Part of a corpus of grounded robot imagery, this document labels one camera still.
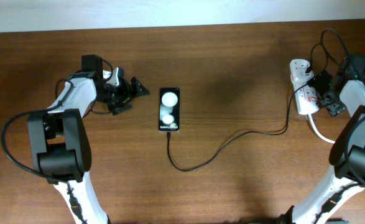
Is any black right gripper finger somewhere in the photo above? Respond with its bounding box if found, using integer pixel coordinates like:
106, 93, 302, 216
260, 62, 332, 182
326, 103, 346, 117
307, 70, 333, 97

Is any white USB charger plug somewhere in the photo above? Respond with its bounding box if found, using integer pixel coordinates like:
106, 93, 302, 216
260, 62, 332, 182
290, 68, 314, 83

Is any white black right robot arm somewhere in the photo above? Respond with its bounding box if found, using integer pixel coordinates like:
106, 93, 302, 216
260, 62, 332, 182
277, 55, 365, 224

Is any black USB charging cable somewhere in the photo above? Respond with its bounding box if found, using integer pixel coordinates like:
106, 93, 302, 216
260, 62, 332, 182
165, 60, 314, 172

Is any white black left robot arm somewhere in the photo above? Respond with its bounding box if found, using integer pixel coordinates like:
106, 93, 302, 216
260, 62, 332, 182
27, 55, 150, 223

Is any white power strip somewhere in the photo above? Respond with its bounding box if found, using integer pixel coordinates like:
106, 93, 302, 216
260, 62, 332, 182
289, 59, 319, 115

